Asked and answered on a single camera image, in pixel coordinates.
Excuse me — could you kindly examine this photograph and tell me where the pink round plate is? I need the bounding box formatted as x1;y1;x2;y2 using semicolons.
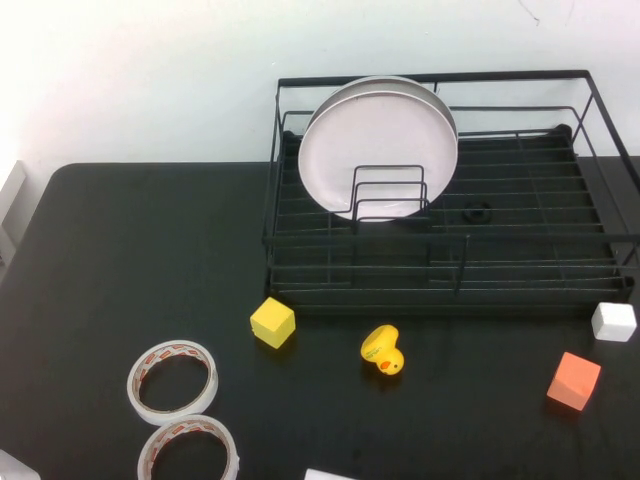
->
297;89;459;224

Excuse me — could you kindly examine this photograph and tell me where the white foam cube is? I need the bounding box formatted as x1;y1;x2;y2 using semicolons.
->
591;301;638;343

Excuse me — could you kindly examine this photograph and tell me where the black round drain plug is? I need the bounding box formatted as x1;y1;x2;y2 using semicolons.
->
462;199;494;225

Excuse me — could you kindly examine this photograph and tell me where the orange foam cube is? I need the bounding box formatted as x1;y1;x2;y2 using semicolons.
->
546;351;602;413

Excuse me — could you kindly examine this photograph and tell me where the yellow foam cube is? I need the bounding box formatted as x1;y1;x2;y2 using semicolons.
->
249;296;297;350

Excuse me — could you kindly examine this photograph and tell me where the white tape roll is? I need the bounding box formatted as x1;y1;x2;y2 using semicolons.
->
137;414;242;480
126;339;220;427

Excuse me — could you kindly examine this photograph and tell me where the grey round plate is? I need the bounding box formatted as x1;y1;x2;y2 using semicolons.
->
312;75;457;141

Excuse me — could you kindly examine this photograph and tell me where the black wire dish rack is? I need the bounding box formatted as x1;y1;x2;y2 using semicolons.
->
262;69;640;314

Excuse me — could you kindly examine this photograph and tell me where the yellow rubber duck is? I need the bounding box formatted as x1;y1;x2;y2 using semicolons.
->
360;324;405;377

